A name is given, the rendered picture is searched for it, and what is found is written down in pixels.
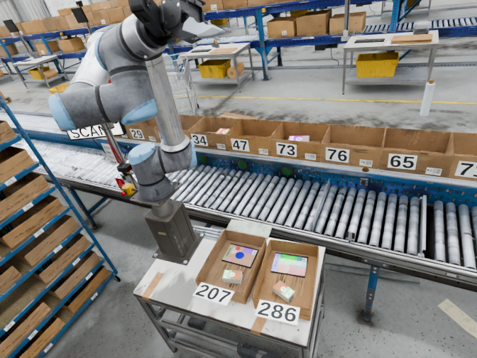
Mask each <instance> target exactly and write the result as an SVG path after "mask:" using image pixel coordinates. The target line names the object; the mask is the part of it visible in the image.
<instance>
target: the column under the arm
mask: <svg viewBox="0 0 477 358"><path fill-rule="evenodd" d="M170 204H171V206H172V211H171V212H170V213H169V214H168V215H166V216H163V217H159V216H155V214H154V211H153V208H152V209H151V210H150V211H149V212H148V214H147V215H146V216H145V220H146V222H147V224H148V226H149V228H150V230H151V232H152V234H153V236H154V238H155V240H156V242H157V244H158V246H159V247H158V249H157V251H156V252H155V253H154V255H153V256H152V257H153V258H155V259H161V260H164V261H169V262H173V263H176V264H182V265H185V266H187V265H188V263H189V262H190V260H191V258H192V256H193V255H194V253H195V252H196V250H197V248H198V246H199V245H200V243H201V241H202V240H203V238H204V236H205V234H204V233H200V232H194V230H193V227H192V224H191V221H190V218H189V216H188V213H187V210H186V208H185V204H184V202H182V201H177V200H170Z"/></svg>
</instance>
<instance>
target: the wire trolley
mask: <svg viewBox="0 0 477 358"><path fill-rule="evenodd" d="M183 53H184V54H185V58H183V59H179V60H184V59H187V56H186V52H183ZM183 53H177V54H173V55H179V54H183ZM173 55H166V56H163V58H165V57H169V56H173ZM173 61H177V60H172V61H168V62H164V63H169V62H171V63H172V62H173ZM185 62H186V65H185V67H184V69H185V70H184V72H177V73H178V75H179V76H180V77H181V78H182V76H181V75H183V76H184V77H185V79H186V80H184V79H183V78H182V80H184V81H185V82H186V83H187V84H185V83H184V81H181V80H180V79H179V77H178V75H177V73H175V72H174V73H173V74H169V75H171V76H169V75H168V79H170V80H169V81H171V82H173V80H174V81H176V82H173V83H174V84H175V85H177V84H176V83H178V84H180V82H182V83H183V85H182V84H180V86H179V85H177V86H178V87H181V85H182V86H183V87H184V88H183V87H181V89H180V88H178V87H176V86H174V84H173V83H170V84H171V85H172V86H173V87H176V88H177V89H175V88H173V87H171V89H172V88H173V89H174V90H172V91H175V90H182V89H186V90H187V88H188V85H189V81H190V79H191V82H192V77H191V74H190V73H191V70H190V66H189V63H188V59H187V61H185ZM180 73H182V74H180ZM185 75H186V76H185ZM173 76H175V77H176V78H177V79H178V80H179V82H178V81H177V80H176V79H175V77H173ZM170 77H171V78H173V79H171V78H170ZM184 84H185V85H187V87H186V86H184ZM192 86H193V91H189V92H194V96H191V97H192V98H193V102H194V103H193V102H192V103H191V101H190V96H189V93H188V90H187V91H186V92H183V93H187V95H188V96H187V97H184V98H189V103H190V106H191V109H188V110H186V109H184V111H183V110H180V112H181V114H182V112H187V111H191V110H192V112H190V113H192V114H193V116H194V107H195V100H197V96H196V93H195V90H194V85H193V82H192ZM183 93H179V94H178V95H180V94H183ZM174 95H176V94H174ZM179 97H181V96H179ZM194 97H195V98H194ZM184 98H180V99H184ZM194 99H195V100H194ZM175 100H178V99H177V98H176V99H175ZM178 101H179V100H178ZM193 105H194V106H193ZM197 107H198V108H199V102H198V101H197ZM177 112H178V113H179V114H180V112H179V111H177Z"/></svg>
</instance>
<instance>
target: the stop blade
mask: <svg viewBox="0 0 477 358"><path fill-rule="evenodd" d="M329 188H330V179H329V180H328V183H327V186H326V187H325V190H324V193H323V195H322V198H321V200H320V203H319V206H318V208H317V211H316V213H315V215H314V218H313V220H312V232H313V231H314V228H315V226H316V223H317V220H318V218H319V215H320V212H321V211H322V207H323V205H324V201H325V200H326V197H327V194H328V192H329Z"/></svg>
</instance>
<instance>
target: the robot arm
mask: <svg viewBox="0 0 477 358"><path fill-rule="evenodd" d="M128 3H129V7H130V9H131V12H132V13H133V14H132V15H131V16H129V17H128V18H126V19H125V20H124V21H122V22H120V23H117V24H113V25H110V26H106V27H103V28H100V29H99V30H97V31H95V32H93V34H91V36H90V37H89V39H88V41H87V49H88V51H87V53H86V55H85V57H84V59H83V61H82V62H81V64H80V66H79V68H78V69H77V71H76V73H75V76H74V77H73V78H72V81H71V83H70V84H69V85H68V86H67V88H66V89H65V91H64V92H61V93H57V92H56V93H55V94H52V95H50V97H49V100H48V103H49V107H50V111H51V114H52V116H53V118H54V120H55V121H56V123H57V125H58V126H59V127H60V128H61V129H63V130H65V131H72V130H75V131H77V130H78V129H83V128H87V127H91V126H97V125H101V124H108V123H111V122H112V123H113V122H117V121H121V123H122V124H123V125H130V124H135V123H139V122H142V121H146V120H148V119H152V118H153V117H155V120H156V122H157V125H158V128H159V131H160V135H161V137H162V141H161V143H160V146H158V147H156V145H155V144H154V143H151V142H150V143H143V144H140V145H138V146H136V147H135V148H133V149H132V150H131V151H130V152H129V154H128V158H129V160H130V164H131V167H132V169H133V171H134V174H135V176H136V180H137V181H138V195H139V197H140V199H142V200H143V201H146V202H152V201H156V200H160V199H163V198H164V197H166V196H168V195H169V194H170V193H171V192H172V189H173V186H172V183H171V181H170V180H169V179H168V178H167V176H166V175H165V174H167V173H173V172H176V171H180V170H186V169H190V168H193V167H195V166H196V165H197V157H196V153H195V148H194V141H193V140H192V139H189V137H188V136H187V135H185V134H184V133H183V130H182V125H181V122H180V118H179V114H178V112H177V107H176V104H175V100H174V97H173V93H172V89H171V86H170V81H169V79H168V74H167V71H166V68H165V63H164V60H163V54H162V52H163V51H164V49H165V48H166V45H167V44H170V45H174V44H176V39H178V38H179V39H180V40H183V41H185V42H188V43H190V44H193V43H196V42H197V41H199V40H202V39H204V38H213V39H215V40H221V39H220V38H219V37H217V36H219V35H221V34H222V33H225V31H226V30H225V29H223V28H221V27H218V26H216V25H214V24H210V25H208V22H206V21H205V19H204V13H202V6H203V5H205V4H206V2H205V1H203V0H161V5H159V6H157V4H156V3H155V2H154V0H128ZM193 38H198V39H197V40H194V39H193ZM109 78H110V80H111V84H108V82H109Z"/></svg>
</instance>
